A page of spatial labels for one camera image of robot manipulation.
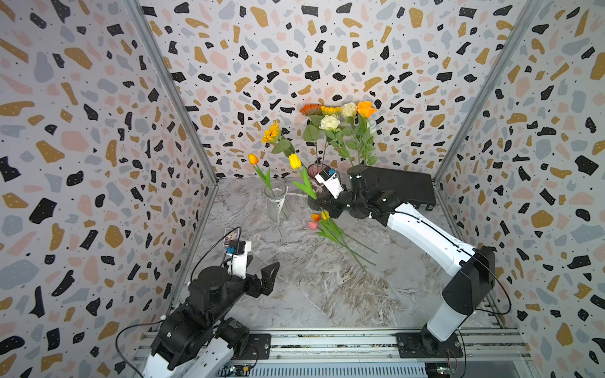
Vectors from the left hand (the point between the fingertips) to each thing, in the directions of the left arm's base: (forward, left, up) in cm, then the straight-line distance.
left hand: (268, 261), depth 65 cm
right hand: (+19, -14, +2) cm, 24 cm away
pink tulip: (+28, -13, -24) cm, 39 cm away
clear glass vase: (+31, +3, -15) cm, 35 cm away
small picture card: (+23, +21, -23) cm, 39 cm away
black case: (+53, -66, -29) cm, 89 cm away
